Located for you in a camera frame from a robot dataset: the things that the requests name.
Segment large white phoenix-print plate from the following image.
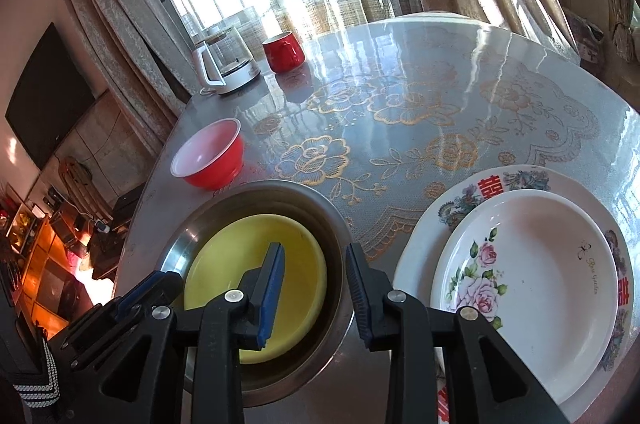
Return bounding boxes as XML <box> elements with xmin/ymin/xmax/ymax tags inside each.
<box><xmin>392</xmin><ymin>164</ymin><xmax>635</xmax><ymax>424</ymax></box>

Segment person's left forearm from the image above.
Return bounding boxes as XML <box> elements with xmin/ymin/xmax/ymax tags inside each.
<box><xmin>0</xmin><ymin>336</ymin><xmax>63</xmax><ymax>424</ymax></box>

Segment black wall television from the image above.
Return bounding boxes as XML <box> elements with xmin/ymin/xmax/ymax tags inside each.
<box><xmin>5</xmin><ymin>22</ymin><xmax>96</xmax><ymax>172</ymax></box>

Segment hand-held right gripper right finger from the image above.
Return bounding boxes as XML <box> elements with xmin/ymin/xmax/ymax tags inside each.
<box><xmin>345</xmin><ymin>242</ymin><xmax>568</xmax><ymax>424</ymax></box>

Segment tied beige curtain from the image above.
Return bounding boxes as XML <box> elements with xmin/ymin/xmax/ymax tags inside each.
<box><xmin>592</xmin><ymin>0</ymin><xmax>640</xmax><ymax>65</ymax></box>

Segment white pink-flower plate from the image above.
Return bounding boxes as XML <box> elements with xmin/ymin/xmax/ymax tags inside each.
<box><xmin>430</xmin><ymin>189</ymin><xmax>620</xmax><ymax>405</ymax></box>

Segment lace-patterned tablecloth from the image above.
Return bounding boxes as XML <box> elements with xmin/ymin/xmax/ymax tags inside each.
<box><xmin>115</xmin><ymin>16</ymin><xmax>640</xmax><ymax>424</ymax></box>

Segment red bowl with white inside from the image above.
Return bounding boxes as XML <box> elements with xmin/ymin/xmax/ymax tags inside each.
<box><xmin>170</xmin><ymin>118</ymin><xmax>244</xmax><ymax>191</ymax></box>

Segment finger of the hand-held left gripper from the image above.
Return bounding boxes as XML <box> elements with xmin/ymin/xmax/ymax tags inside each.
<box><xmin>112</xmin><ymin>271</ymin><xmax>184</xmax><ymax>325</ymax></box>

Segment red mug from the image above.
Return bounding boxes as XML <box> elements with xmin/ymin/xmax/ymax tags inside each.
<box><xmin>262</xmin><ymin>31</ymin><xmax>306</xmax><ymax>74</ymax></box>

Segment stainless steel bowl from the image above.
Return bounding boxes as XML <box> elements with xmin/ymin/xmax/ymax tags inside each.
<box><xmin>156</xmin><ymin>180</ymin><xmax>355</xmax><ymax>407</ymax></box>

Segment yellow plastic bowl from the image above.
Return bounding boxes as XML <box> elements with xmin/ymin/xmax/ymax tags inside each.
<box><xmin>183</xmin><ymin>214</ymin><xmax>328</xmax><ymax>364</ymax></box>

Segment wooden television cabinet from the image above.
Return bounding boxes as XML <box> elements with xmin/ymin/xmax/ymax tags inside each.
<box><xmin>0</xmin><ymin>184</ymin><xmax>118</xmax><ymax>335</ymax></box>

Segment white glass electric kettle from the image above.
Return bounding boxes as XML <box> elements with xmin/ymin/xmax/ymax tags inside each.
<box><xmin>192</xmin><ymin>26</ymin><xmax>261</xmax><ymax>96</ymax></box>

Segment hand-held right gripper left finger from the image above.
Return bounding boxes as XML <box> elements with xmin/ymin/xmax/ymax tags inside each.
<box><xmin>97</xmin><ymin>242</ymin><xmax>286</xmax><ymax>424</ymax></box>

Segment patterned bag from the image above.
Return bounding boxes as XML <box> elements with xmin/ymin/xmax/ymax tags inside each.
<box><xmin>570</xmin><ymin>14</ymin><xmax>607</xmax><ymax>60</ymax></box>

